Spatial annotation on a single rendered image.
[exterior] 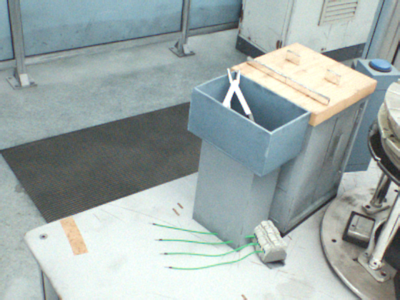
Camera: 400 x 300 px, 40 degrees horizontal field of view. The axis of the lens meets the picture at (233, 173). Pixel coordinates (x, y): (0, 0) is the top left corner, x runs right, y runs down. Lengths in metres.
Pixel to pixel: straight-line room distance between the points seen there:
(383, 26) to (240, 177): 0.59
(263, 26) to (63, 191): 1.66
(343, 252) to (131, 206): 0.42
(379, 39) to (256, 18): 2.10
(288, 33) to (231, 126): 2.39
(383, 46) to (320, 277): 0.60
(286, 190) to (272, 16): 2.37
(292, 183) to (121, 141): 1.68
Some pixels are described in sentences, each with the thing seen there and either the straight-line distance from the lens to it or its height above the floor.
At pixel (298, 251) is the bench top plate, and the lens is 1.04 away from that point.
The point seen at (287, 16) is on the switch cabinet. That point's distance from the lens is 3.20.
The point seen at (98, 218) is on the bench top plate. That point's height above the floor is 0.78.
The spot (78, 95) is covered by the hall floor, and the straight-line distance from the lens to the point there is 2.95.
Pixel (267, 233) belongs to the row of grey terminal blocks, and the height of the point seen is 0.82.
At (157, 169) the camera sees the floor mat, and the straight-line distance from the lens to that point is 2.42.
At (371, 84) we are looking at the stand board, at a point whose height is 1.06.
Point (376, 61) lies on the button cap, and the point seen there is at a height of 1.04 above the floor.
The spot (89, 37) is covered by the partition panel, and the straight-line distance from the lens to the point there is 3.11.
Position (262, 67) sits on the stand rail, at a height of 1.07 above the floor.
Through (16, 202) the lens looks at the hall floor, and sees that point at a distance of 2.30.
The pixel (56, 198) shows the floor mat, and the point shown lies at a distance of 2.27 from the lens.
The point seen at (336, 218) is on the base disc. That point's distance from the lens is 1.11.
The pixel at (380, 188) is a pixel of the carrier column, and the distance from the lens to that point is 1.13.
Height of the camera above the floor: 1.50
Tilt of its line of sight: 37 degrees down
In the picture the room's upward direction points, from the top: 10 degrees clockwise
